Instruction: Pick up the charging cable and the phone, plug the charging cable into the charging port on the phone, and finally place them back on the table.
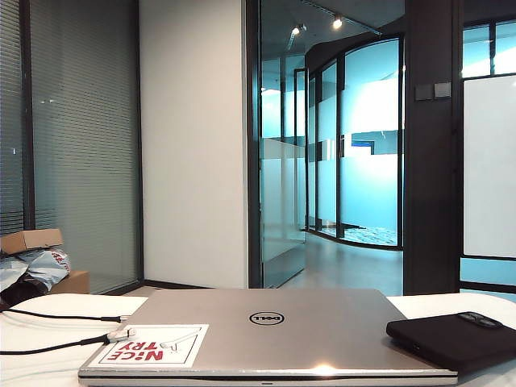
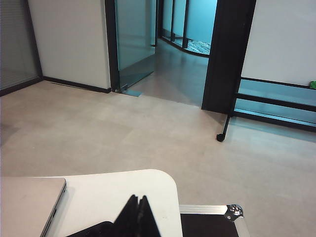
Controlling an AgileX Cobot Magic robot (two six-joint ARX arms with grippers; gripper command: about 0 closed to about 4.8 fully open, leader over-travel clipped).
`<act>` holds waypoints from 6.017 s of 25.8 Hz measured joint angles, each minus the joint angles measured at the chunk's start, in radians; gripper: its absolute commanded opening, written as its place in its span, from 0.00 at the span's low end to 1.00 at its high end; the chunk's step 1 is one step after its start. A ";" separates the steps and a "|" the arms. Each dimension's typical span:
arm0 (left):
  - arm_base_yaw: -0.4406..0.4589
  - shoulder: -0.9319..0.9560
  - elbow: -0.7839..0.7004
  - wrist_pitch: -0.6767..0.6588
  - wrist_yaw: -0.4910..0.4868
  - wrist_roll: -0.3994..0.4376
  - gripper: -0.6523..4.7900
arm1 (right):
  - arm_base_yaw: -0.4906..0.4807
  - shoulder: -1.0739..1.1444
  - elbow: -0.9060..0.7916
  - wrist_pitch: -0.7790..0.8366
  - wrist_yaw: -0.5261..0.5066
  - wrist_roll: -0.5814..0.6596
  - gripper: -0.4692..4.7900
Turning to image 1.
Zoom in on white Nice Try sticker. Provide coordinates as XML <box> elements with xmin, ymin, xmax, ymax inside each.
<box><xmin>86</xmin><ymin>322</ymin><xmax>210</xmax><ymax>368</ymax></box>

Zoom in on dark bag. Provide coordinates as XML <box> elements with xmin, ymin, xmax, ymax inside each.
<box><xmin>0</xmin><ymin>277</ymin><xmax>52</xmax><ymax>311</ymax></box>

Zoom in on grey window blinds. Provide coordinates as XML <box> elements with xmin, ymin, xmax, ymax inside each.
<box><xmin>0</xmin><ymin>0</ymin><xmax>141</xmax><ymax>295</ymax></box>

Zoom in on black phone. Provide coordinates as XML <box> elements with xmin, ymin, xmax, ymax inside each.
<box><xmin>385</xmin><ymin>310</ymin><xmax>516</xmax><ymax>376</ymax></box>

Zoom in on silver Dell laptop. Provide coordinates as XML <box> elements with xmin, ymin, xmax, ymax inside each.
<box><xmin>77</xmin><ymin>286</ymin><xmax>460</xmax><ymax>387</ymax></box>

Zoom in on closed brown cardboard box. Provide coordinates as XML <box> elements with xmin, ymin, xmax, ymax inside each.
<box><xmin>50</xmin><ymin>269</ymin><xmax>90</xmax><ymax>295</ymax></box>

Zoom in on grey plastic mailing bag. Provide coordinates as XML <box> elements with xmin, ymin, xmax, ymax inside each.
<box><xmin>0</xmin><ymin>248</ymin><xmax>72</xmax><ymax>293</ymax></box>

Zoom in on black charging cable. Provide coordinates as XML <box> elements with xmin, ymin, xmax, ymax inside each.
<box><xmin>0</xmin><ymin>308</ymin><xmax>139</xmax><ymax>356</ymax></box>

